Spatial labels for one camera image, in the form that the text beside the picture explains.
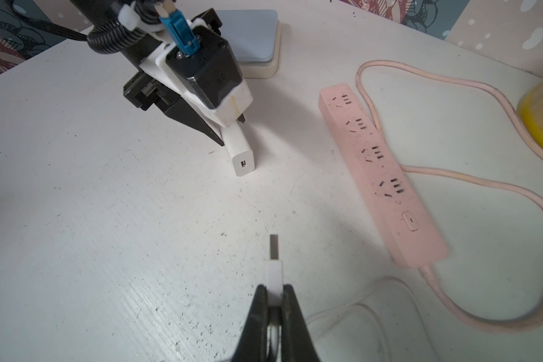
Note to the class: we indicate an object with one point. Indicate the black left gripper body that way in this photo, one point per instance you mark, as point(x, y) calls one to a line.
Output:
point(142, 90)

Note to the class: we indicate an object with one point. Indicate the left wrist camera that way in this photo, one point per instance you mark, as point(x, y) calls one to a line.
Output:
point(193, 60)

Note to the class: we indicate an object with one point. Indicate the white USB charger adapter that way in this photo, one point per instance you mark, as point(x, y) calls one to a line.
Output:
point(239, 150)

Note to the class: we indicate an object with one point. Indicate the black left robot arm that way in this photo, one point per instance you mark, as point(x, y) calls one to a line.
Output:
point(108, 35)

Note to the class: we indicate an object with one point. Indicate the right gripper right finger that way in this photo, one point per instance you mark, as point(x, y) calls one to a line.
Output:
point(296, 342)

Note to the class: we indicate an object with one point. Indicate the pink power strip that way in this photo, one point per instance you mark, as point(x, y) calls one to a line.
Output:
point(401, 218)

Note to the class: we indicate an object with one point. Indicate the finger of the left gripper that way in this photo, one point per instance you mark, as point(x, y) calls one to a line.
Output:
point(180, 111)

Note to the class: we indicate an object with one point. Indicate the cream blue electronic scale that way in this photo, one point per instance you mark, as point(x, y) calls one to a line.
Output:
point(255, 38)

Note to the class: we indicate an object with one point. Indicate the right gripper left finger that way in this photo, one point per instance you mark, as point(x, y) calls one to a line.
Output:
point(253, 343)

